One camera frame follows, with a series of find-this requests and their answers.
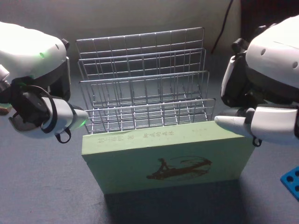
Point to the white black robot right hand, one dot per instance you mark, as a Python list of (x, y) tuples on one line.
[(273, 53)]

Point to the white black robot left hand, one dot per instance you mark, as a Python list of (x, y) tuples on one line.
[(28, 51)]

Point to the pale green book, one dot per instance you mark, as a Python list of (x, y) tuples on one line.
[(140, 168)]

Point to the small brown green block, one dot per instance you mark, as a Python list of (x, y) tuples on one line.
[(4, 110)]

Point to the blue block with round holes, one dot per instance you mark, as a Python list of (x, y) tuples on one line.
[(292, 184)]

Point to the dark grey table cloth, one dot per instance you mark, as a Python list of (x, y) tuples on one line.
[(46, 182)]

